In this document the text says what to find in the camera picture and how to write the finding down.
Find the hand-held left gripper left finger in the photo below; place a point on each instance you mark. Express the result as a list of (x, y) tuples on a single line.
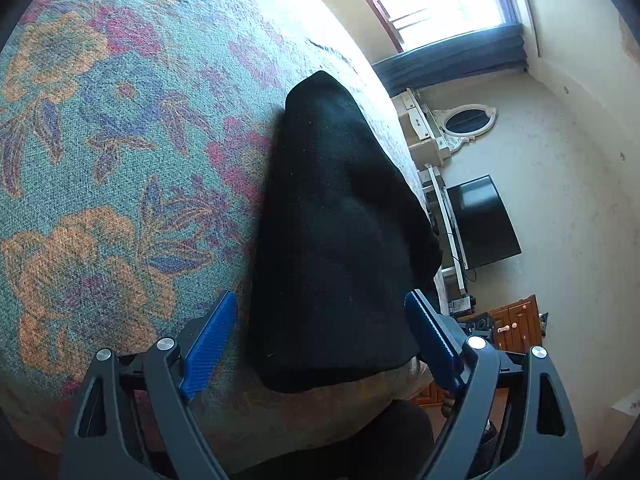
[(210, 345)]

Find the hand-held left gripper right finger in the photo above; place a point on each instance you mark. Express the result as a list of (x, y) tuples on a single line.
[(432, 335)]

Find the black pants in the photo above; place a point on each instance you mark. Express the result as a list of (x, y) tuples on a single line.
[(340, 240)]

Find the black speaker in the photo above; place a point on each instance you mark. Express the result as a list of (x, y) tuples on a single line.
[(479, 327)]

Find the wooden cabinet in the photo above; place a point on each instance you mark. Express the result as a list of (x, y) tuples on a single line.
[(520, 325)]

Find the white television stand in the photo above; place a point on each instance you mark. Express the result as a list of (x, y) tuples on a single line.
[(450, 240)]

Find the black television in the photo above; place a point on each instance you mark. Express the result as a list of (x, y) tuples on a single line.
[(485, 222)]

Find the person's dark trouser leg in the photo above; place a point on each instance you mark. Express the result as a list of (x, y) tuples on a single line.
[(350, 445)]

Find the cream dressing table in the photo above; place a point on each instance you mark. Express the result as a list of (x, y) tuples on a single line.
[(417, 122)]

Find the white oval vanity mirror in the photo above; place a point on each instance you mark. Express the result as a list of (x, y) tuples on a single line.
[(467, 120)]

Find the dark blue curtain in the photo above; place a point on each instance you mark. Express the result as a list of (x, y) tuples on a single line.
[(450, 57)]

